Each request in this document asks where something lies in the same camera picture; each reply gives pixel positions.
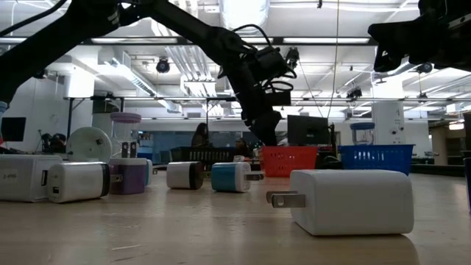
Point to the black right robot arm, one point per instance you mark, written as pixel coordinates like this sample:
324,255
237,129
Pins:
464,44

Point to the purple and white wall charger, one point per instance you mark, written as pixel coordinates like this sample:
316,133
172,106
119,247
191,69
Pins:
129,176

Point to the silver ceiling air duct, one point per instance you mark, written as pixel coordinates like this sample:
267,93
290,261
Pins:
244,13

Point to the black background robot arm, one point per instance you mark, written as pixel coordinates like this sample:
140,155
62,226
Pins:
55,141

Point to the red plastic basket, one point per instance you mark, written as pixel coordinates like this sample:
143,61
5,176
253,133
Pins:
290,162

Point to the black overhead light bar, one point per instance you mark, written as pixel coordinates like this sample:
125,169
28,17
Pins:
324,40

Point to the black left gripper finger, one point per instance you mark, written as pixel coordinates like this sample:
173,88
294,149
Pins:
275,129
262,129

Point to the white round column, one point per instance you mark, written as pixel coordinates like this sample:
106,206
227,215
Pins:
388,117

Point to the round white disc charger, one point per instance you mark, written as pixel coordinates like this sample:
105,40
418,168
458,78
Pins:
88,145

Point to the black overhead camera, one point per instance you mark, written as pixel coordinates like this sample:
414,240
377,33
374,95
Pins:
292,57

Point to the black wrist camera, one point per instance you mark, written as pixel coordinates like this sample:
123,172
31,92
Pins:
272,64
441,9

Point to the black wall screen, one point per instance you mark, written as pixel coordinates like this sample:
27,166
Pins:
13,129

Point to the person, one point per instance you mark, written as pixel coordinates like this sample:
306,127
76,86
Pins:
199,138
243,147

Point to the black ceiling spotlight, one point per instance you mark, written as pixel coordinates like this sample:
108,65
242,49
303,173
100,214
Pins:
163,66
425,68
354,93

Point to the white labelled wall charger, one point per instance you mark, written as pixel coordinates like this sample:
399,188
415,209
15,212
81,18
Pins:
25,178

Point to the blue and white wall charger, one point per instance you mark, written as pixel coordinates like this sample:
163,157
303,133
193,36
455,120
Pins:
230,177

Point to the blue plastic basket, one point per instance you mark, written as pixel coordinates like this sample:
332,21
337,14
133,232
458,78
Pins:
375,156

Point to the black background rig frame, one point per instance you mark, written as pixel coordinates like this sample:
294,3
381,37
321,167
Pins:
147,98

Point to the purple sand hourglass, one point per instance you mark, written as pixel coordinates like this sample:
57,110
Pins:
126,117

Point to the white wall charger black end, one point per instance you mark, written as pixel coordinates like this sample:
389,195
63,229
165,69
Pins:
182,175
77,182

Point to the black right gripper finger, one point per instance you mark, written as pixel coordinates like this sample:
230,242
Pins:
397,44
397,29

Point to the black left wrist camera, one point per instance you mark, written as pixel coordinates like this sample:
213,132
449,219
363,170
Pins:
272,64

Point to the white cube wall charger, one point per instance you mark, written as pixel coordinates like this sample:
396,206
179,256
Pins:
353,202

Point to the black plastic basket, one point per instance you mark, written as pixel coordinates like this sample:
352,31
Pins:
206,154

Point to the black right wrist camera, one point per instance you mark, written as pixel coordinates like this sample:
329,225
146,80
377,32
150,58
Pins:
441,9

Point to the black computer monitor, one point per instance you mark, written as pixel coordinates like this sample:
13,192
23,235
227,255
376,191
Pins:
307,129

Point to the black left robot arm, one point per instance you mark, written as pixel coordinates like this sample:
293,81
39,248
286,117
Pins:
206,35

